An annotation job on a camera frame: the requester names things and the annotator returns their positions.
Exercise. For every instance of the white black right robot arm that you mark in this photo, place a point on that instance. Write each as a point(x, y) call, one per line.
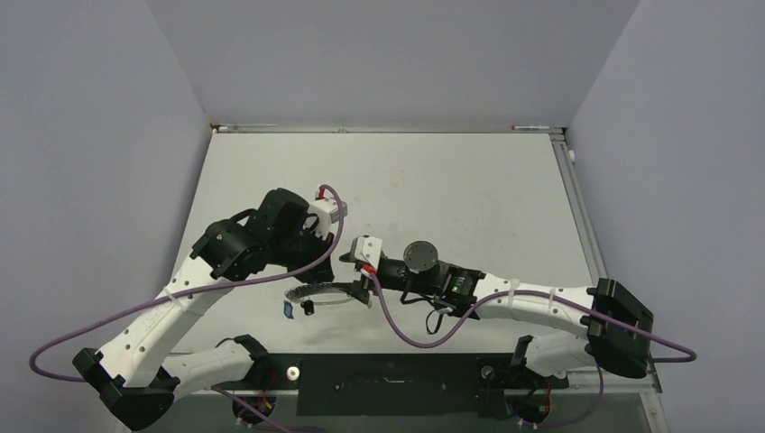
point(591, 326)

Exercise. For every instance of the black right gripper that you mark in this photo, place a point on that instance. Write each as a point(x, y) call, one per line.
point(364, 286)

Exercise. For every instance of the aluminium frame rail right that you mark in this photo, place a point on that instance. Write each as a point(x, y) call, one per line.
point(566, 163)

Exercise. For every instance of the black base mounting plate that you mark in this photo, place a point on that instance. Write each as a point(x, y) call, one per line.
point(422, 384)

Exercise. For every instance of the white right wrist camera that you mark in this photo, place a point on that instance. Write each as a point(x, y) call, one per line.
point(366, 250)

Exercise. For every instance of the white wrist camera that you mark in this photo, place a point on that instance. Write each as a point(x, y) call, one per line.
point(366, 250)
point(324, 211)

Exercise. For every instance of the aluminium frame rail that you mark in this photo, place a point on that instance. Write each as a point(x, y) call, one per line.
point(370, 129)
point(566, 163)
point(589, 381)

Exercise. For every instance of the red white marker pen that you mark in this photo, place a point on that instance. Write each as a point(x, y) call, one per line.
point(531, 128)

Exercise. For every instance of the aluminium frame rail front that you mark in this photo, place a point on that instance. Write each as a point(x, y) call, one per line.
point(589, 381)

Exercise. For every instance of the black head key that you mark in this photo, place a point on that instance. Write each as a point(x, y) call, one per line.
point(308, 307)

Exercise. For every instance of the blue plastic key tag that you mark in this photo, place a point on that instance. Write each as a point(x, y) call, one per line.
point(287, 309)

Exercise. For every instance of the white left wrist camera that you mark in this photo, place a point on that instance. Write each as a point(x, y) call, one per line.
point(324, 211)

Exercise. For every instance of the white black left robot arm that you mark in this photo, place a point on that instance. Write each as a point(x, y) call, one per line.
point(136, 375)

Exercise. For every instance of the aluminium frame rail back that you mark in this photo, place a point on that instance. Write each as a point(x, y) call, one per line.
point(370, 129)

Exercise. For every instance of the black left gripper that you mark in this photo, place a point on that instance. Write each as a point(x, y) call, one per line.
point(319, 244)

